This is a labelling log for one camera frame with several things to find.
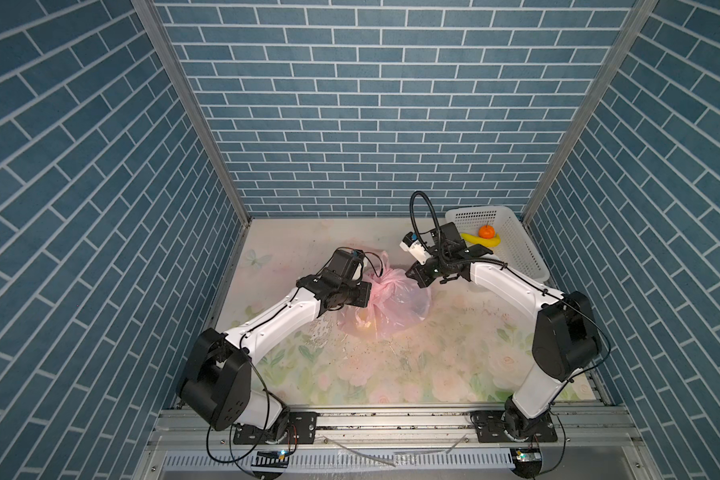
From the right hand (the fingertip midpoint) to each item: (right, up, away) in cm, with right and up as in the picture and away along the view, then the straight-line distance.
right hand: (408, 268), depth 89 cm
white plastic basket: (+41, +6, +18) cm, 45 cm away
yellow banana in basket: (+27, +9, +24) cm, 37 cm away
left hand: (-12, -6, -4) cm, 14 cm away
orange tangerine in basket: (+32, +12, +23) cm, 42 cm away
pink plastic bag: (-3, -10, -2) cm, 10 cm away
